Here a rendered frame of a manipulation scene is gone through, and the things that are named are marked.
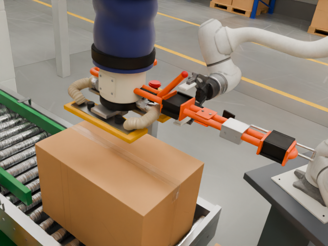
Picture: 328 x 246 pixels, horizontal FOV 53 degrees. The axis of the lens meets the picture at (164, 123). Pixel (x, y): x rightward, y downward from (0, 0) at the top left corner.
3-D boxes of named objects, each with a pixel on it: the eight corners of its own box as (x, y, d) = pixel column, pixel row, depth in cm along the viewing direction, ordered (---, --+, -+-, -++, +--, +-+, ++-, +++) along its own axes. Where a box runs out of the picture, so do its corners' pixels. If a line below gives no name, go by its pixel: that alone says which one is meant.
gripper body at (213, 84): (220, 81, 123) (208, 88, 116) (216, 101, 127) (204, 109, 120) (203, 74, 126) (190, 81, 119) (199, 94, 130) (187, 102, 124)
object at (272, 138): (255, 154, 96) (259, 140, 94) (265, 143, 102) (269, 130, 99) (283, 167, 92) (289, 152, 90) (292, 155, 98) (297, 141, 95)
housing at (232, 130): (218, 136, 103) (220, 124, 101) (228, 128, 108) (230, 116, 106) (238, 146, 100) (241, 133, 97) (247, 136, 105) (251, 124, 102)
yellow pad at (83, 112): (63, 109, 128) (62, 97, 125) (83, 100, 135) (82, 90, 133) (130, 144, 112) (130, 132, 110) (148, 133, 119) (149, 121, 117)
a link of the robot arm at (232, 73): (210, 98, 135) (199, 68, 133) (227, 87, 147) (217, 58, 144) (233, 93, 128) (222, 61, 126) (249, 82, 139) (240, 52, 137)
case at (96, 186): (43, 211, 160) (34, 143, 139) (103, 172, 188) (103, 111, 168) (137, 287, 131) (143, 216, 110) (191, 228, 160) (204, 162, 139)
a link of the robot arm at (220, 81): (225, 97, 131) (218, 103, 127) (205, 90, 135) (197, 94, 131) (229, 76, 126) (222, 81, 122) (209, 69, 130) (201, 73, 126)
